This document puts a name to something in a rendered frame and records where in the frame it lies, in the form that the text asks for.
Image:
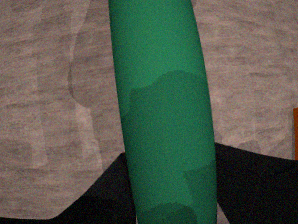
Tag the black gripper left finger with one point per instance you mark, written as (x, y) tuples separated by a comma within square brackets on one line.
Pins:
[(108, 201)]

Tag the green cylinder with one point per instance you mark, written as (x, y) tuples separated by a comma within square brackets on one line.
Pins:
[(165, 114)]

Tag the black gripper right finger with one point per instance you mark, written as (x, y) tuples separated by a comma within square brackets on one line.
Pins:
[(256, 189)]

